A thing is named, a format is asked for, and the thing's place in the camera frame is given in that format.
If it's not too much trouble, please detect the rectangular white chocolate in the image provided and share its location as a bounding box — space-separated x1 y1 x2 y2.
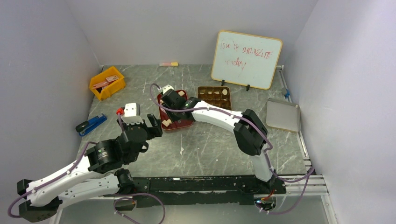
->
162 120 170 127

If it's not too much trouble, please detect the red rectangular tray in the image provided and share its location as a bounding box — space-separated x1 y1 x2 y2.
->
157 90 193 131

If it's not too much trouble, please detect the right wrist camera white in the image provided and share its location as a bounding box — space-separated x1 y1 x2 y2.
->
162 84 174 94

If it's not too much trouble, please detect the yellow pink eraser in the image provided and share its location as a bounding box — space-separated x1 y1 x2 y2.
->
159 62 179 67

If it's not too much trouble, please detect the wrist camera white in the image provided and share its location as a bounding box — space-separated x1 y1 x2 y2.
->
116 103 141 117
162 84 174 94

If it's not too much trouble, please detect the blue clip on rail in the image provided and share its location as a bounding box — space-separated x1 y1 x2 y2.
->
282 87 290 98

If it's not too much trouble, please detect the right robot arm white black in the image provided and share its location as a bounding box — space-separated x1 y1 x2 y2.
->
158 85 275 194

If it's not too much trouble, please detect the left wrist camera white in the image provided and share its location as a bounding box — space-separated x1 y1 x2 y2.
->
116 103 141 117

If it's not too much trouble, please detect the whiteboard with yellow frame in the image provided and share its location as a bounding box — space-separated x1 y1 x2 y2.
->
211 30 283 90

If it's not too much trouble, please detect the gold chocolate box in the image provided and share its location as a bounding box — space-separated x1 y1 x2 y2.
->
197 86 232 110

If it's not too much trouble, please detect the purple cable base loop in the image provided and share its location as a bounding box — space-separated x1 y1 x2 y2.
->
113 193 166 224

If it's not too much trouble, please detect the silver box lid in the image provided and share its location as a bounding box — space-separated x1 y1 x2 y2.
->
266 98 301 133

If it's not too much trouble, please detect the pink box in bin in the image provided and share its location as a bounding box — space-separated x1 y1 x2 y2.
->
92 75 119 89

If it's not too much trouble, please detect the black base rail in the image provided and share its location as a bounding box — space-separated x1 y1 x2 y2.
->
115 175 286 207

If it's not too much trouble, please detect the yellow plastic bin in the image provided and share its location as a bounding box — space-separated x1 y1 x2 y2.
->
89 66 126 100

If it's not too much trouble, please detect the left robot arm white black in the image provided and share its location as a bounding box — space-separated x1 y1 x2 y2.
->
17 114 163 223

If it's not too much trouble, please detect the blue black stapler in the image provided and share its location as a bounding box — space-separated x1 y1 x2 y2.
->
75 113 107 137

